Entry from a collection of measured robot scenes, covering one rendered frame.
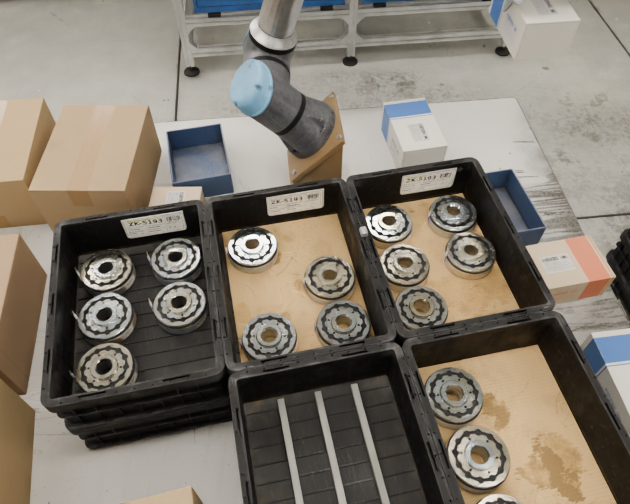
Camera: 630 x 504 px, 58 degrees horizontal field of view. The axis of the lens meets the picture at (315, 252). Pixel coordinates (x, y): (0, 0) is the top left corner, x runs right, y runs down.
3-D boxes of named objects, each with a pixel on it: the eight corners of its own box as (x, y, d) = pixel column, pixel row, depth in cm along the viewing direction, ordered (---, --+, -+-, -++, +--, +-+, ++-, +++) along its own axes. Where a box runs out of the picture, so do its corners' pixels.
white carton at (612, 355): (574, 352, 121) (590, 332, 114) (627, 346, 122) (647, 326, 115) (615, 445, 110) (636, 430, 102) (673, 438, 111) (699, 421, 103)
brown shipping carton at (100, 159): (83, 150, 159) (63, 104, 146) (162, 150, 159) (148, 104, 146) (53, 234, 141) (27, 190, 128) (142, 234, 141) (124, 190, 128)
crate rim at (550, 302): (343, 183, 123) (344, 176, 121) (473, 163, 127) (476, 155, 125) (397, 346, 100) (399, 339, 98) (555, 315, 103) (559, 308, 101)
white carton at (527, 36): (488, 11, 138) (497, -25, 131) (535, 8, 139) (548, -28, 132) (514, 60, 126) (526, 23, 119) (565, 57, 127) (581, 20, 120)
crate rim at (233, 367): (205, 205, 119) (203, 197, 117) (343, 183, 123) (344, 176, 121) (228, 379, 96) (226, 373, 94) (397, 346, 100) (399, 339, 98)
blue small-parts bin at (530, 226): (451, 195, 148) (456, 176, 143) (504, 186, 150) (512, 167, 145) (480, 255, 137) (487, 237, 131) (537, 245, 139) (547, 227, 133)
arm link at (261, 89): (267, 141, 137) (222, 112, 128) (269, 102, 144) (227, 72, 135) (302, 116, 130) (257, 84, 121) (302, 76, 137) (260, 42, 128)
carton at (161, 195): (160, 206, 146) (153, 186, 140) (206, 206, 146) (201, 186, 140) (150, 256, 137) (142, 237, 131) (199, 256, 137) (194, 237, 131)
